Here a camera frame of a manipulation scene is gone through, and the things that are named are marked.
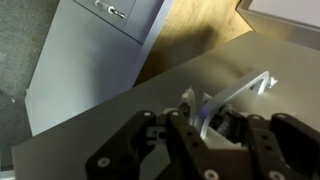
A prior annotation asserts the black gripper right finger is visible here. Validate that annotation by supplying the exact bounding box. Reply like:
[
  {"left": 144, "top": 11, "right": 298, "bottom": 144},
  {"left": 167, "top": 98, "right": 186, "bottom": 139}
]
[{"left": 212, "top": 108, "right": 320, "bottom": 180}]

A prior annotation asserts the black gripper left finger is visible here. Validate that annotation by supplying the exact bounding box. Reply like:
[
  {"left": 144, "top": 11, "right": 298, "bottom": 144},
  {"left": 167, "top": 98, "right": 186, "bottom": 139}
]
[{"left": 84, "top": 109, "right": 218, "bottom": 180}]

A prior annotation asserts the beige drawer with metal handle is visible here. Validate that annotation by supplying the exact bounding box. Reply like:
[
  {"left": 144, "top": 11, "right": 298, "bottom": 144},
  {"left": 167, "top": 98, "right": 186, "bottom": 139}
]
[{"left": 11, "top": 31, "right": 320, "bottom": 180}]

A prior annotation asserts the grey counter base cabinet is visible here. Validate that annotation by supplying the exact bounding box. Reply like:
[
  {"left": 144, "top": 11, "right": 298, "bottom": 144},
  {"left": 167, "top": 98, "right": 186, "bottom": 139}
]
[{"left": 24, "top": 0, "right": 176, "bottom": 138}]

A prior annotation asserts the light grey file cabinet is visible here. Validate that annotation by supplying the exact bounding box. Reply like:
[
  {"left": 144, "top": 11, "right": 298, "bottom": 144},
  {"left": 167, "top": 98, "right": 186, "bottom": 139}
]
[{"left": 235, "top": 0, "right": 320, "bottom": 52}]

